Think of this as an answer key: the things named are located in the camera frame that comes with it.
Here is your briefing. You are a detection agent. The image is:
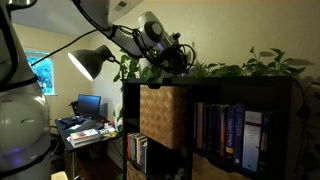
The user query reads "brown woven storage basket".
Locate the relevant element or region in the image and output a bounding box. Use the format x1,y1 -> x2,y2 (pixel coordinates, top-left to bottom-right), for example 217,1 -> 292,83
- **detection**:
125,160 -> 148,180
139,84 -> 188,150
191,152 -> 249,180

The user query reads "tan hardcover book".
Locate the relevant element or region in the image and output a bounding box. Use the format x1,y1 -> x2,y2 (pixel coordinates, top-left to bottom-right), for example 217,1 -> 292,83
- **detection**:
195,102 -> 205,150

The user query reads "white paperback book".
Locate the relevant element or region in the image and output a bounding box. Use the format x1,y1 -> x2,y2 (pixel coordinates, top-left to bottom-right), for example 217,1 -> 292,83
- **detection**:
134,134 -> 143,168

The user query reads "orange red book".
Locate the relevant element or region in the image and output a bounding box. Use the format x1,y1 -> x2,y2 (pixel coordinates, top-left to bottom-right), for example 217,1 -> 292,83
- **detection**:
126,133 -> 132,160

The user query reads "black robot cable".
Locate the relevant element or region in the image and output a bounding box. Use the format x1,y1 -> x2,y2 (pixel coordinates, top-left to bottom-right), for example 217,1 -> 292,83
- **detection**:
0,0 -> 197,92

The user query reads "black book white text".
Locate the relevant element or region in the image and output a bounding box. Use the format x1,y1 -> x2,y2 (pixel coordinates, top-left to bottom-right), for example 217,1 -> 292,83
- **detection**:
259,110 -> 276,169

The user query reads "dark brown book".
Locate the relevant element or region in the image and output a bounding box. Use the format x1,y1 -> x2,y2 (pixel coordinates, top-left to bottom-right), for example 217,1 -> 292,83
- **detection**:
219,104 -> 230,157

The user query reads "grey blue book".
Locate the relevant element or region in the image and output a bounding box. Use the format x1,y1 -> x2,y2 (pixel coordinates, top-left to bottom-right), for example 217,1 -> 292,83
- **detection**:
139,136 -> 149,174

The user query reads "dark desk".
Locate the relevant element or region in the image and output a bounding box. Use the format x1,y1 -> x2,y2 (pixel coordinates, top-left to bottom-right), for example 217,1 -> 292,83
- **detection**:
53,115 -> 123,180

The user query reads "window with white frame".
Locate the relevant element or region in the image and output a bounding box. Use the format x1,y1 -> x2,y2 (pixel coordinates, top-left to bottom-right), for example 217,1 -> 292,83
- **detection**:
24,49 -> 56,97

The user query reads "blue paperback book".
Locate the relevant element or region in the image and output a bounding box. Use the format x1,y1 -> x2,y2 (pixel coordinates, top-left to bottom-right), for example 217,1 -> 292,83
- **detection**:
129,133 -> 137,163

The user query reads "grey flat device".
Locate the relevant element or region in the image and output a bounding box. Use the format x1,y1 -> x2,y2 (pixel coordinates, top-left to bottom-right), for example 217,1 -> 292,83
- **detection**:
65,119 -> 105,134

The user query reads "colourful cover book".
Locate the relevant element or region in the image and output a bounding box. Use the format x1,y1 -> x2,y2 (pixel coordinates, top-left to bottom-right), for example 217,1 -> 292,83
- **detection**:
69,128 -> 100,141

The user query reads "white thick book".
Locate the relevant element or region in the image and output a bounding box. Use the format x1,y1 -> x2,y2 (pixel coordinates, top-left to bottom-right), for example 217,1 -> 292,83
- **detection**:
69,135 -> 102,149

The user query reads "black hardcover book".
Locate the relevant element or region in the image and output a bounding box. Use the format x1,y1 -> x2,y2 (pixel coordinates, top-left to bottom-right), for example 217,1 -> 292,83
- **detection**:
203,104 -> 213,153
211,104 -> 222,155

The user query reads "colourful small box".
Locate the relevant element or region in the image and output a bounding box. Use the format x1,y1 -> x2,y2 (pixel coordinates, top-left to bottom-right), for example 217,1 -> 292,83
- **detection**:
99,123 -> 120,139

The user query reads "blue Circuits book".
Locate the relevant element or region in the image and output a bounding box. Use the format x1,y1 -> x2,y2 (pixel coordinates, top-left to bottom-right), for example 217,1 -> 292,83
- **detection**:
233,102 -> 247,167

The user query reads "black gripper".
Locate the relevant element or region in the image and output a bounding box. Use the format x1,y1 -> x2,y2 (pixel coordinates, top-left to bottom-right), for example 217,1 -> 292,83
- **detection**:
154,42 -> 188,73

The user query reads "grey desk lamp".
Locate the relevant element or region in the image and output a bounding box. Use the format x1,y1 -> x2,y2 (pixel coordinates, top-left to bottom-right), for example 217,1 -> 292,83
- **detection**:
67,44 -> 122,82

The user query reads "white book red band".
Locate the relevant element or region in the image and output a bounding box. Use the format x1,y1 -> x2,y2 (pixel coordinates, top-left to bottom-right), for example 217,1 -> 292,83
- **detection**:
242,110 -> 265,173

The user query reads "navy book yellow label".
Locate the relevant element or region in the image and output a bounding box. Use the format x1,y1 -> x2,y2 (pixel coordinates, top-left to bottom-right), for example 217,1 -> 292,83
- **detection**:
225,105 -> 238,160

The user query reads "blue cloth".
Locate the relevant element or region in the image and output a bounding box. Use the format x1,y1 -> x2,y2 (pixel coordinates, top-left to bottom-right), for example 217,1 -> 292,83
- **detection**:
59,116 -> 86,130

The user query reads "cream coloured object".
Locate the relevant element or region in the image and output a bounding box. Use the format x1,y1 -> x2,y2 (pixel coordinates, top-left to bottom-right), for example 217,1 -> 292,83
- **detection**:
50,171 -> 70,180

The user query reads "white plant pot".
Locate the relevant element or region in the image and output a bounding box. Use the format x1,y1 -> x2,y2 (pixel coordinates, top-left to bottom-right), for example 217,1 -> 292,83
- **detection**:
138,57 -> 151,73

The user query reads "black laptop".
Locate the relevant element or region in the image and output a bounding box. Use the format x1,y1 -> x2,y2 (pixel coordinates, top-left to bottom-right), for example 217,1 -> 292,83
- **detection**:
76,94 -> 102,119

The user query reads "green pothos plant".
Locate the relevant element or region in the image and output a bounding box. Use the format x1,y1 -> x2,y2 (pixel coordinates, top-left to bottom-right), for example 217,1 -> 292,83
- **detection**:
112,46 -> 320,180

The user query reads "black cube bookshelf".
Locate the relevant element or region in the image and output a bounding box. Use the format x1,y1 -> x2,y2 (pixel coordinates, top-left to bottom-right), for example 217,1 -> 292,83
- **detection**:
121,75 -> 296,180

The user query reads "white rounded object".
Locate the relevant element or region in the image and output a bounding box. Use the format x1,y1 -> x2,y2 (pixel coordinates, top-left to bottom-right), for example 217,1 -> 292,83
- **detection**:
113,102 -> 124,133

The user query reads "ceiling air vent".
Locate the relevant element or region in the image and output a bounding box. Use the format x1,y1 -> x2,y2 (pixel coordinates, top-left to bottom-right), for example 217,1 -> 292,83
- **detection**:
112,0 -> 130,13

